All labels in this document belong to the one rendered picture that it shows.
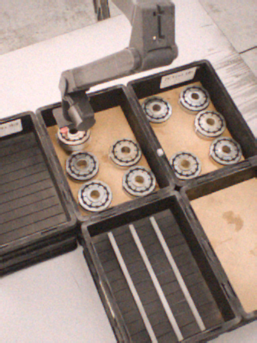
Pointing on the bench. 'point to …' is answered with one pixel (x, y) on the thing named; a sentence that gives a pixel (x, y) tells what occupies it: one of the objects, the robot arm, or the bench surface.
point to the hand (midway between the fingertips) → (73, 129)
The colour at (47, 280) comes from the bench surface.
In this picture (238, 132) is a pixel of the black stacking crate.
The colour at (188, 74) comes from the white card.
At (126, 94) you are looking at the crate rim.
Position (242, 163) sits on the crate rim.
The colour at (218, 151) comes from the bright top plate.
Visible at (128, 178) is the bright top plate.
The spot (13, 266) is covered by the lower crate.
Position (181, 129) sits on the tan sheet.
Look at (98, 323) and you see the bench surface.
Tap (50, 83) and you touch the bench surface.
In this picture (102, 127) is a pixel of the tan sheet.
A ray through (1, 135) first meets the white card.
